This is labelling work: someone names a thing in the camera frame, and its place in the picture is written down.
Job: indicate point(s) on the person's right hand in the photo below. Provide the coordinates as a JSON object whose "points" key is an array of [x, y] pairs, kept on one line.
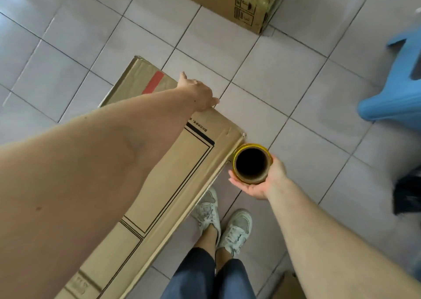
{"points": [[259, 190]]}

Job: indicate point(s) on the person's left hand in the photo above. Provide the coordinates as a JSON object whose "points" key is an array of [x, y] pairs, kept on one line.
{"points": [[197, 93]]}

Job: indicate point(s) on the person's left little finger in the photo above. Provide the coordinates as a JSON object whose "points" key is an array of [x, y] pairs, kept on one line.
{"points": [[182, 77]]}

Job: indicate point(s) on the person's left thumb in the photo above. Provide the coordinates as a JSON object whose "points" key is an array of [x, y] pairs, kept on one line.
{"points": [[216, 102]]}

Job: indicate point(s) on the person's right thumb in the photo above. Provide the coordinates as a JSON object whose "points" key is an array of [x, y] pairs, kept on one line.
{"points": [[275, 166]]}

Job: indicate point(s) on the yellow packing tape roll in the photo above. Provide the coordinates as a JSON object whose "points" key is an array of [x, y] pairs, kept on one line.
{"points": [[237, 150]]}

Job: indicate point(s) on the person's left forearm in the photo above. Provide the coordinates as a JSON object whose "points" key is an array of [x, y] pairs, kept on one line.
{"points": [[82, 177]]}

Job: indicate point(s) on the person's right forearm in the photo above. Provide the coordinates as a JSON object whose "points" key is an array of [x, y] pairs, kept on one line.
{"points": [[322, 243]]}

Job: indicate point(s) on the person's right white sneaker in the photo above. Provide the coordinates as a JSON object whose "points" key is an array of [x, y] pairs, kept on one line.
{"points": [[236, 231]]}

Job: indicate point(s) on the person's white sneaker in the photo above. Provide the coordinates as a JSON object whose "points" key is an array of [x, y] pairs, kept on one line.
{"points": [[207, 210], [236, 231]]}

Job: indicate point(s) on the person's left white sneaker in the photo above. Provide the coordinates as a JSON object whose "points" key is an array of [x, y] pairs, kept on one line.
{"points": [[207, 210]]}

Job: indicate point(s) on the person's left leg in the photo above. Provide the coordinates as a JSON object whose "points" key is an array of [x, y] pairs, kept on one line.
{"points": [[207, 238]]}

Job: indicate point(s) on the person's leg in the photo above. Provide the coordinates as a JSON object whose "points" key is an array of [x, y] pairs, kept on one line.
{"points": [[207, 238], [223, 257]]}

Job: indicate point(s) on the person's right leg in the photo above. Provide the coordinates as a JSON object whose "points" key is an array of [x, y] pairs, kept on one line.
{"points": [[223, 257]]}

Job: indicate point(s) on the blue denim jeans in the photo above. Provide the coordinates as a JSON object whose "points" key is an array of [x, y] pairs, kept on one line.
{"points": [[197, 275]]}

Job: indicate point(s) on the black plastic bag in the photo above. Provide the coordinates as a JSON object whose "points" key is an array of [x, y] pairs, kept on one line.
{"points": [[409, 193]]}

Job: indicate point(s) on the blue plastic stool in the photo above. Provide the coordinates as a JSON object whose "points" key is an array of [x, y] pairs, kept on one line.
{"points": [[398, 91]]}

